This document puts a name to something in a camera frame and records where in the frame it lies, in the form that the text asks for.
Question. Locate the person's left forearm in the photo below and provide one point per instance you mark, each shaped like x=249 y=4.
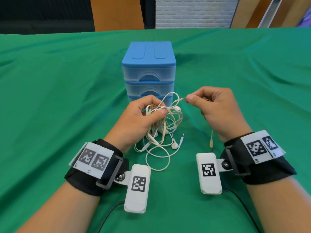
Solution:
x=58 y=208

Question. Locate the person's right hand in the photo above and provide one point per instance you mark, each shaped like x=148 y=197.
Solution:
x=223 y=111

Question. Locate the blue plastic mini drawer unit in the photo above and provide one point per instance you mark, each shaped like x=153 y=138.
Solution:
x=148 y=52

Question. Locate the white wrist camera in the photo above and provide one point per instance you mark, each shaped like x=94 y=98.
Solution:
x=210 y=186
x=134 y=203

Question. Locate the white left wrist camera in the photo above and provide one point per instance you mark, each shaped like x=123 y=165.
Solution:
x=134 y=203

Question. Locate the white right marker tag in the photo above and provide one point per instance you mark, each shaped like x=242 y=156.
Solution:
x=257 y=148

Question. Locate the black sofa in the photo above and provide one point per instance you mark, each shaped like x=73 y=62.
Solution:
x=48 y=26

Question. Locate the wide orange wooden panel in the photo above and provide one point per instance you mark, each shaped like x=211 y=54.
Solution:
x=116 y=14

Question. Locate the tan wooden board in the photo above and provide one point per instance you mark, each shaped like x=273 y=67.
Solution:
x=291 y=12
x=243 y=12

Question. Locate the green tablecloth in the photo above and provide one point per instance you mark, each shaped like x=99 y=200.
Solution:
x=48 y=94

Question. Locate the white marker tag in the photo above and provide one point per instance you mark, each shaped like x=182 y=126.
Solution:
x=94 y=158
x=257 y=148

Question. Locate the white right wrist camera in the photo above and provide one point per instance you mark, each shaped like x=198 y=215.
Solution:
x=210 y=186

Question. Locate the purple cloth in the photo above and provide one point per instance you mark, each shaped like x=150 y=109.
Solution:
x=306 y=20

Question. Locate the white metal frame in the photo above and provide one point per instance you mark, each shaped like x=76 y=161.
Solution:
x=269 y=13

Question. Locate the person's right forearm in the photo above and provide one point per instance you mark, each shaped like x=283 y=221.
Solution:
x=279 y=206

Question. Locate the person's left hand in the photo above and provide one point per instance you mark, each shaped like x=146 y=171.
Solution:
x=133 y=121

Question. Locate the white left marker tag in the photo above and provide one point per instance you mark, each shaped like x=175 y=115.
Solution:
x=94 y=158

